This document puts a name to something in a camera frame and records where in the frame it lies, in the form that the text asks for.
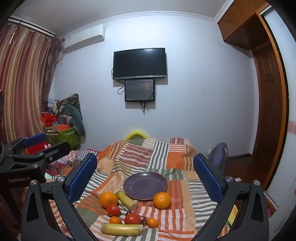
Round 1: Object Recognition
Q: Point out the orange box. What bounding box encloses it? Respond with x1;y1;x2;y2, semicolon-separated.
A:
52;124;71;132

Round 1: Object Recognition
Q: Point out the striped patchwork blanket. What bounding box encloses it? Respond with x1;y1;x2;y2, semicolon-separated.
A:
46;137;238;241

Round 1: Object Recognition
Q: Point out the dark patterned pillow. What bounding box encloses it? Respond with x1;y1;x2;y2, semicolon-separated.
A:
55;93;82;116

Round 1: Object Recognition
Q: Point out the wooden wardrobe cabinet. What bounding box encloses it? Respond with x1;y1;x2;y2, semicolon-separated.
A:
217;0;271;50

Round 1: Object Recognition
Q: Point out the yellow chair back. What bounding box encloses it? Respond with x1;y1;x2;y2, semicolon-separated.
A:
125;130;148;141

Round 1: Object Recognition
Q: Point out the large orange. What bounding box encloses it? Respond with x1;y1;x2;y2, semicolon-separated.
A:
100;192;119;209
153;192;171;209

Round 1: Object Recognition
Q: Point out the wooden door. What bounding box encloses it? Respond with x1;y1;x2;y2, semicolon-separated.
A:
251;44;285;186

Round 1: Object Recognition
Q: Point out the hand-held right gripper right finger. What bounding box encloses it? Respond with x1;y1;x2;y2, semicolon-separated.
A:
193;153;271;241

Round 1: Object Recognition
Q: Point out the purple plate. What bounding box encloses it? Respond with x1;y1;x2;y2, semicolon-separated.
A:
123;172;168;202

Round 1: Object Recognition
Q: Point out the curtain rail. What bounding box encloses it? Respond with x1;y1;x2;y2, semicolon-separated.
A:
7;17;64;39

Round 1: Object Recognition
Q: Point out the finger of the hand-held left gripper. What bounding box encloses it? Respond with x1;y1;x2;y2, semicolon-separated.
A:
9;142;71;168
5;133;48;156

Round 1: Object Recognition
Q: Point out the red box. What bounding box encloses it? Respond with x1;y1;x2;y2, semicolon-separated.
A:
26;141;50;155

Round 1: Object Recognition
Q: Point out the black wall television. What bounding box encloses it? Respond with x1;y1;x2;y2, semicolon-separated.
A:
113;48;167;80

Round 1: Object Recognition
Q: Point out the blue chair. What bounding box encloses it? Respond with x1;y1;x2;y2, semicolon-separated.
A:
207;142;229;174

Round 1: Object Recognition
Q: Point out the grey plush toy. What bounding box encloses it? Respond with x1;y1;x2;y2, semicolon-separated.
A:
61;104;86;136

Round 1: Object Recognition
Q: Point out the striped red curtain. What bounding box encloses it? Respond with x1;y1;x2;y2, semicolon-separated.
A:
0;22;63;144

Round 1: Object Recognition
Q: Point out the green storage box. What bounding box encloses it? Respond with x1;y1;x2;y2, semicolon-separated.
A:
45;126;81;150

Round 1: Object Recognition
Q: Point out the white air conditioner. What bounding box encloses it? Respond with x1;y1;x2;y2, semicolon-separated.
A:
63;25;106;49

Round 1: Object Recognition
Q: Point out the checkered cloth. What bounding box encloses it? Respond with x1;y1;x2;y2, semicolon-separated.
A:
76;149;100;158

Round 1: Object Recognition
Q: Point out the red bag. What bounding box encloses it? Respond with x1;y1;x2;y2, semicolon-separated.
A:
41;112;58;128

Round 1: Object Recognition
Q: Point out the small black wall monitor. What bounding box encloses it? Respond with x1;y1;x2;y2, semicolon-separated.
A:
125;79;155;102

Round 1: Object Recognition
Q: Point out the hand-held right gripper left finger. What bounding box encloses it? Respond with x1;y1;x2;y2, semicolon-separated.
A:
20;153;98;241

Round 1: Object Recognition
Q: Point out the red tomato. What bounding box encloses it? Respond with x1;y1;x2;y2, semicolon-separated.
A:
124;213;141;225
106;204;121;217

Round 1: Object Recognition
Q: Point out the floral bedsheet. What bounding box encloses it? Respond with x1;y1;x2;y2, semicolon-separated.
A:
45;150;80;179

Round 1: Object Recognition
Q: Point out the yellow-green banana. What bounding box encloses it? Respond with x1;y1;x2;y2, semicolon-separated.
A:
115;191;138;211
100;222;143;236

